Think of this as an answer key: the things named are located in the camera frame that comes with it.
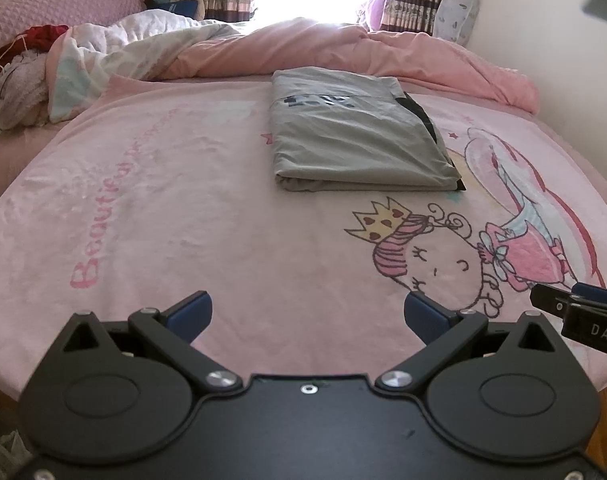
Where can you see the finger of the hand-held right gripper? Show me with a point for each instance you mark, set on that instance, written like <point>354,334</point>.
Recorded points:
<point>598,294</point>
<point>548,299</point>

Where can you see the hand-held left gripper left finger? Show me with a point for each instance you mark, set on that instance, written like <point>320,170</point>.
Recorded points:
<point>191,312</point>

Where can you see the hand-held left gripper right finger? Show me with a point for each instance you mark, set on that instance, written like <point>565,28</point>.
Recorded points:
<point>426,316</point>

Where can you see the pile of red and pale clothes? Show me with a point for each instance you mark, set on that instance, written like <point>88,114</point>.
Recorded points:
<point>18,80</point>

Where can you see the pink printed blanket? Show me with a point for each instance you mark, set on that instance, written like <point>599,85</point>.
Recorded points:
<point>183,210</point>

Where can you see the white quilt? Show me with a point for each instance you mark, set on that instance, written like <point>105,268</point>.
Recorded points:
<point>113,50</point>

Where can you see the pink duvet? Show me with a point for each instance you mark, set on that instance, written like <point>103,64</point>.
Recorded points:
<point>343,52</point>

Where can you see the white patterned pillow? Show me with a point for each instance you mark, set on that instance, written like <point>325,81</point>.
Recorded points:
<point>458,17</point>

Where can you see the dark blue box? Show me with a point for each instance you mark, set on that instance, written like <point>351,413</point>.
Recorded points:
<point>181,8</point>

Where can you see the purple cloth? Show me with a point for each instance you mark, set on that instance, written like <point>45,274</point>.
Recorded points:
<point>373,12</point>

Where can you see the pink quilted headboard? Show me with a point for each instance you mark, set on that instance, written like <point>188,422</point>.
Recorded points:
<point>48,7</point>

